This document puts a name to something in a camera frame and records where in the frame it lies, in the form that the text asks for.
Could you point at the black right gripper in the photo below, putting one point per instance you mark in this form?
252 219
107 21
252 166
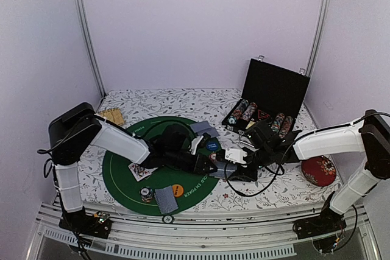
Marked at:
241 175

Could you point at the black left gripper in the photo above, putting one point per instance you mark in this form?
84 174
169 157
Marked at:
201 160

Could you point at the small chip stack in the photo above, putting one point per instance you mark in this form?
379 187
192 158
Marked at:
213 157

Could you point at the blue small blind button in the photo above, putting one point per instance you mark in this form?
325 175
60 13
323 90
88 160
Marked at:
212 146

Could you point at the blue checked card deck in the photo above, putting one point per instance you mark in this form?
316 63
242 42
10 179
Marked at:
223 170

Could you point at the orange big blind button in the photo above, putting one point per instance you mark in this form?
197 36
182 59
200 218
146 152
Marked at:
178 190

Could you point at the dealt cards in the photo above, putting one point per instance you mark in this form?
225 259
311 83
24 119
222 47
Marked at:
165 200
204 127

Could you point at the face-up queen card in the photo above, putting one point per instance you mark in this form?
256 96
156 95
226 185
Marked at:
139 173

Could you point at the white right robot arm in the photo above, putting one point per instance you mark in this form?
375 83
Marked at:
365 138

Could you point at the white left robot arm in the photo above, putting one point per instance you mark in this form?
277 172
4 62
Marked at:
80 128

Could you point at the boxed card deck in case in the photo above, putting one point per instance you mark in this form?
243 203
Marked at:
251 124

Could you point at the red triangle all-in marker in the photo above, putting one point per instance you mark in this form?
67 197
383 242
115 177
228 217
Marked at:
262 115

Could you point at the green round poker mat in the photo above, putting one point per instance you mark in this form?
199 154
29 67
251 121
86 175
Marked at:
125 189

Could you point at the black poker chip case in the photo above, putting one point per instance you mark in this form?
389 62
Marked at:
274 89

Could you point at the floral white tablecloth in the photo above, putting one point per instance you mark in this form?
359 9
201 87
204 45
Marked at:
212 105

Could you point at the red floral bowl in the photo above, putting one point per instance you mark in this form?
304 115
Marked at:
319 171

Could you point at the woven bamboo tray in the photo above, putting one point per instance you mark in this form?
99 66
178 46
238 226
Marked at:
113 115

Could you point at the aluminium right corner post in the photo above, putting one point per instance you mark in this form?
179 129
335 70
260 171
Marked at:
323 10

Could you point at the aluminium corner post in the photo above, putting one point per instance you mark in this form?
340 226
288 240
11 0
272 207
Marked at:
323 10
87 39

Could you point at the aluminium left corner post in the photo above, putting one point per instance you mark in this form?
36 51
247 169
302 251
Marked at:
87 39

